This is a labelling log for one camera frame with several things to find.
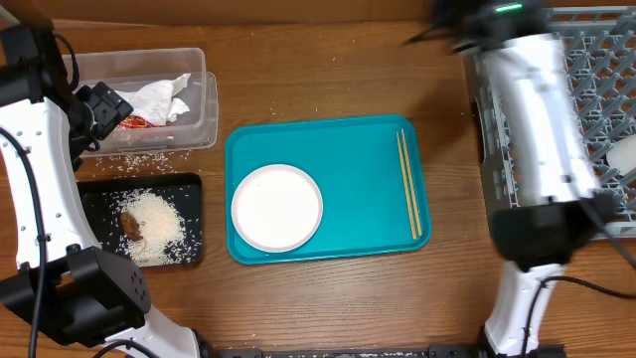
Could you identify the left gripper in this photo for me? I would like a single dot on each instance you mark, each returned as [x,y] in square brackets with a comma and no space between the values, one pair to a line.
[111,107]

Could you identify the red sauce packet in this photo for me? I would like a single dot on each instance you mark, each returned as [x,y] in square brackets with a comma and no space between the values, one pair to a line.
[135,122]

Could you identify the white napkin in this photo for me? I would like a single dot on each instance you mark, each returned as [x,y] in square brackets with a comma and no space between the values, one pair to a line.
[157,102]

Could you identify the brown food scrap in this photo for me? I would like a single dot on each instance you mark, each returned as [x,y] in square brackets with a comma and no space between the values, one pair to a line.
[130,227]

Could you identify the pile of rice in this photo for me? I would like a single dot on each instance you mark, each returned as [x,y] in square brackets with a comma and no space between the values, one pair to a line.
[166,239]

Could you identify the large white plate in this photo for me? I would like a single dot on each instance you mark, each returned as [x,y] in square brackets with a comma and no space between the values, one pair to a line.
[277,208]

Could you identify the wooden chopstick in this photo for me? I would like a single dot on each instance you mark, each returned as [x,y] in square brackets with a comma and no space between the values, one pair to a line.
[410,182]
[405,187]

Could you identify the white cup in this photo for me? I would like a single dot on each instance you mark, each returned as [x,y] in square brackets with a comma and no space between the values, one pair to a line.
[622,155]

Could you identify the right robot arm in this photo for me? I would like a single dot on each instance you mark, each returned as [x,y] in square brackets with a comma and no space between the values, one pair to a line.
[543,200]

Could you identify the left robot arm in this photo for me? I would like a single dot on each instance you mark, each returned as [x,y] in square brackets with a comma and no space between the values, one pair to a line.
[67,286]

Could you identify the grey dishwasher rack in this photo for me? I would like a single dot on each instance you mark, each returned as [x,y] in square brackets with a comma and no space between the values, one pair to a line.
[599,52]

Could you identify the clear plastic bin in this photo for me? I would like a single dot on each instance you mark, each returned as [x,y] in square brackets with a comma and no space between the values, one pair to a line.
[130,71]

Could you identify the black rectangular tray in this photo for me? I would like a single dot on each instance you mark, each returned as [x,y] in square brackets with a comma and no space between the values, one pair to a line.
[186,188]

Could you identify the teal serving tray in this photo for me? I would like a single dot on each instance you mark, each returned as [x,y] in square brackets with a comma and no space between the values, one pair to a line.
[354,161]

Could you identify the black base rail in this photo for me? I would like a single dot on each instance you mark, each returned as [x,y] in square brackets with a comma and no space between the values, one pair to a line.
[432,351]

